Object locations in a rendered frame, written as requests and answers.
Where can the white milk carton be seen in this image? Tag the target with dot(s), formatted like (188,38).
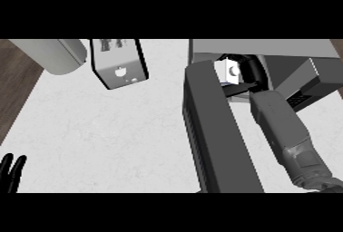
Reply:
(225,72)

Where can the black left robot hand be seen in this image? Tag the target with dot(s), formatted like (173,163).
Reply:
(9,178)

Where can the pale grey rounded appliance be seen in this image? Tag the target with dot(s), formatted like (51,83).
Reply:
(55,56)

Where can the grey microwave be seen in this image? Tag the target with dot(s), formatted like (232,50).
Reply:
(268,47)

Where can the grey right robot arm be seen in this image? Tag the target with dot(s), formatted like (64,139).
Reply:
(283,128)

